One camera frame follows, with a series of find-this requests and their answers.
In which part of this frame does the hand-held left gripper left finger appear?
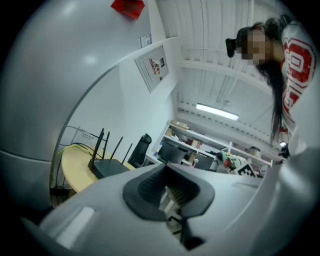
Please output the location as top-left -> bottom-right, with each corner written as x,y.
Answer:
22,162 -> 187,256

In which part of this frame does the white office desk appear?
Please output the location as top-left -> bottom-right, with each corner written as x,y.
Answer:
144,152 -> 193,168

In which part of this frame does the colourful plush toy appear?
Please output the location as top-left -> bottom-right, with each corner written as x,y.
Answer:
216,151 -> 248,174

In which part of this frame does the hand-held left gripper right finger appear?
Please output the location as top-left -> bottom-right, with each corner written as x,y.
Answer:
166,162 -> 265,251

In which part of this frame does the long ceiling light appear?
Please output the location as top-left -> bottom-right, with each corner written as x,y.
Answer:
196,103 -> 240,121

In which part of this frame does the black head-worn camera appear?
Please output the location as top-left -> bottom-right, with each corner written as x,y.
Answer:
225,26 -> 251,58

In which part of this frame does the black cable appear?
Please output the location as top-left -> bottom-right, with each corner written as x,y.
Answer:
56,142 -> 103,201

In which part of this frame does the black office chair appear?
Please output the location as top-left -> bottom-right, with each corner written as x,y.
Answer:
127,133 -> 153,169

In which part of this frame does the black router with antennas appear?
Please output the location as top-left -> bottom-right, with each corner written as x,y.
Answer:
87,127 -> 134,180

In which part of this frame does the white cable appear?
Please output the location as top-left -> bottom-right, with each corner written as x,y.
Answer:
58,125 -> 81,146

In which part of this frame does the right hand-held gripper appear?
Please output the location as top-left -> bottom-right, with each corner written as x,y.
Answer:
237,163 -> 260,179

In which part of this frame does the white electrical panel box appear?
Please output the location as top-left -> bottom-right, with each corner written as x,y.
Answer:
134,44 -> 170,94

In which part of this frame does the red paper decoration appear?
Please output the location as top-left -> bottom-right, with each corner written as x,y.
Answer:
110,0 -> 146,20

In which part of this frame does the person's head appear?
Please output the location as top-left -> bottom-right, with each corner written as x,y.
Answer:
241,28 -> 283,67

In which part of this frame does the silver refrigerator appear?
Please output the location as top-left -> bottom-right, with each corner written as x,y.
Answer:
0,0 -> 181,213

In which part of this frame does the blue white label sticker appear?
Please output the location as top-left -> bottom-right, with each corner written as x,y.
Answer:
136,33 -> 153,50

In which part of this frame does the white storage shelf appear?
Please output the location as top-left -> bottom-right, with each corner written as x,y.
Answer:
152,119 -> 275,173

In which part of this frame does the person in white red shirt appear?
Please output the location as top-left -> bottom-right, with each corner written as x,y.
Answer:
278,21 -> 320,163

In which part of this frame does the black computer monitor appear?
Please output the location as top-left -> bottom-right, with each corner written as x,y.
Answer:
193,151 -> 216,171
157,141 -> 188,165

